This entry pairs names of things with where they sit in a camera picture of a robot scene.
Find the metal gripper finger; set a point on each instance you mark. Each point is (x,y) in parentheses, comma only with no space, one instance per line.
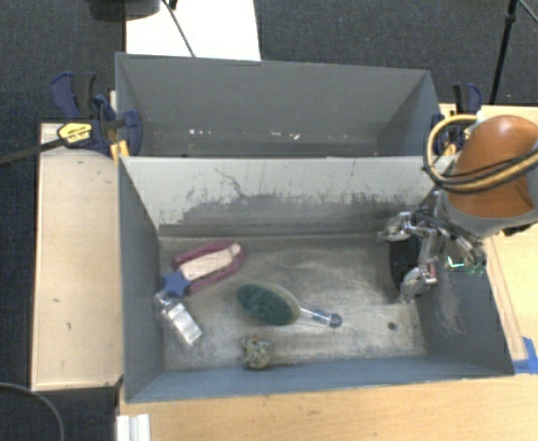
(397,230)
(415,283)

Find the grey metal bin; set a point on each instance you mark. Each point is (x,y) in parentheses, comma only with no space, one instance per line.
(296,228)

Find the speckled green-yellow lump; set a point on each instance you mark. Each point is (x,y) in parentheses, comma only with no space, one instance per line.
(256,353)

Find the blue star-shaped piece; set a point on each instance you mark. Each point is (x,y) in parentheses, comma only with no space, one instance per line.
(177,284)

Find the clear plastic bottle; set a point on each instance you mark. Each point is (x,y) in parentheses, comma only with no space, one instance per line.
(177,317)

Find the pale wood flat board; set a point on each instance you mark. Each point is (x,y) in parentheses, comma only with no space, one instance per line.
(78,264)

